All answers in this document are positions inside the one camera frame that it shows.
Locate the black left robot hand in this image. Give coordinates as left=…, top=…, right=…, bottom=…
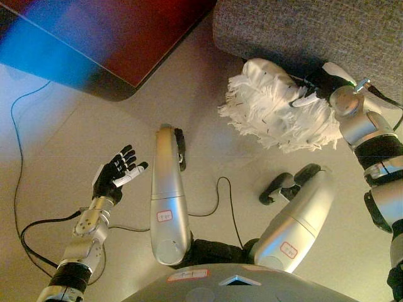
left=91, top=144, right=149, bottom=205

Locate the thick black cable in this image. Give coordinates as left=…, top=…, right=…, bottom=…
left=20, top=210, right=82, bottom=278

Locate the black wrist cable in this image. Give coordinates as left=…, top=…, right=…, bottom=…
left=367, top=84, right=403, bottom=131

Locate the red-brown table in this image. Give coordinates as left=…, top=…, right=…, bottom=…
left=0, top=0, right=218, bottom=102

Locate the grey robot torso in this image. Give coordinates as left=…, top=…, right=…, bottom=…
left=122, top=238, right=360, bottom=302

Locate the silver right robot leg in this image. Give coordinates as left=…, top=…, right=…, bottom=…
left=248, top=163, right=335, bottom=274

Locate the white fringed pillow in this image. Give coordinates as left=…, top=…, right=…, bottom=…
left=218, top=58, right=344, bottom=154

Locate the thin dark cable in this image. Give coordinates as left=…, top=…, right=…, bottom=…
left=10, top=80, right=52, bottom=242

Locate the grey cable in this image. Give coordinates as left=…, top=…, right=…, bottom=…
left=108, top=224, right=152, bottom=233

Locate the thin black looped cable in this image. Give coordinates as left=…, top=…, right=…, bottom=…
left=188, top=176, right=245, bottom=250

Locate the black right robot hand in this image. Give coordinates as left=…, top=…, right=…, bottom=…
left=289, top=62, right=357, bottom=109

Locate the grey fabric sofa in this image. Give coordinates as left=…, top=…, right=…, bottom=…
left=212, top=0, right=403, bottom=106

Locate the silver left robot leg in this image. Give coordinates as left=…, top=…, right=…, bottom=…
left=149, top=123, right=193, bottom=267

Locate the silver robot leg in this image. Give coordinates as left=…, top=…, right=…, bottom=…
left=149, top=123, right=193, bottom=267
left=248, top=163, right=335, bottom=274

